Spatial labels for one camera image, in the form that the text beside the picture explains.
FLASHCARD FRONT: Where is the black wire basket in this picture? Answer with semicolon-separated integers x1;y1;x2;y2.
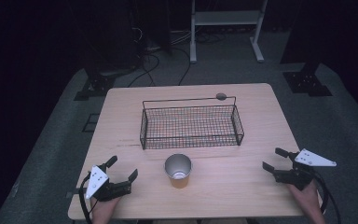
139;95;245;151

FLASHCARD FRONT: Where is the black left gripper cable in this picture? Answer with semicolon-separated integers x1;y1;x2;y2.
78;173;95;224

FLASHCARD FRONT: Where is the person's right hand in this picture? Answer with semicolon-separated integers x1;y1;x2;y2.
286;179;327;224

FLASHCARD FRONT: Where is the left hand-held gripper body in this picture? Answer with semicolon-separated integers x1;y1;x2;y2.
85;164;133;203

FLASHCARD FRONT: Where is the metal cup with orange sleeve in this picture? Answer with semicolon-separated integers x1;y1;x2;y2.
163;153;193;189

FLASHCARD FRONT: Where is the person's left hand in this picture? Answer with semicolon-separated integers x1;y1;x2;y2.
89;196;121;224

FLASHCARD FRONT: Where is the white metal stand frame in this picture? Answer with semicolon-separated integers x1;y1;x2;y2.
189;0;269;64

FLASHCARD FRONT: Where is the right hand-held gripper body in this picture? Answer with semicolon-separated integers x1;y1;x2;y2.
272;147;337;191

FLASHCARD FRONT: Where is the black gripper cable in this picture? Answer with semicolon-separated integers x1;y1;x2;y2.
78;173;95;224
312;171;343;224

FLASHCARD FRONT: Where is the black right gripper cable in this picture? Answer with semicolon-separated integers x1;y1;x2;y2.
312;171;343;224

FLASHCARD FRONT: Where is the black floor cable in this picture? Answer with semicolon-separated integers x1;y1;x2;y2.
171;46;193;87
127;53;161;89

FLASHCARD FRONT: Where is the black stand base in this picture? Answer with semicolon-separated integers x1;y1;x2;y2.
282;61;334;98
73;70;119;102

